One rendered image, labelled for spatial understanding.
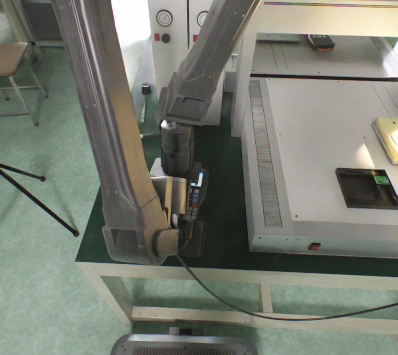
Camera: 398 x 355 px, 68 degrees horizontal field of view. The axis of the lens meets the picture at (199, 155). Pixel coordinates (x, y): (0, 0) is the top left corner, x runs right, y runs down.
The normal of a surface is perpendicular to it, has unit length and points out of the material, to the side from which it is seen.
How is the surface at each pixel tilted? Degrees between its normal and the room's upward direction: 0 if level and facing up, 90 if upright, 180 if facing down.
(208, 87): 99
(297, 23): 90
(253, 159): 0
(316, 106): 0
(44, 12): 90
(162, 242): 70
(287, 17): 90
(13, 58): 13
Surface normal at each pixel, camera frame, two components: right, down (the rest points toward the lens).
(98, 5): 0.90, 0.04
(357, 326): 0.01, -0.66
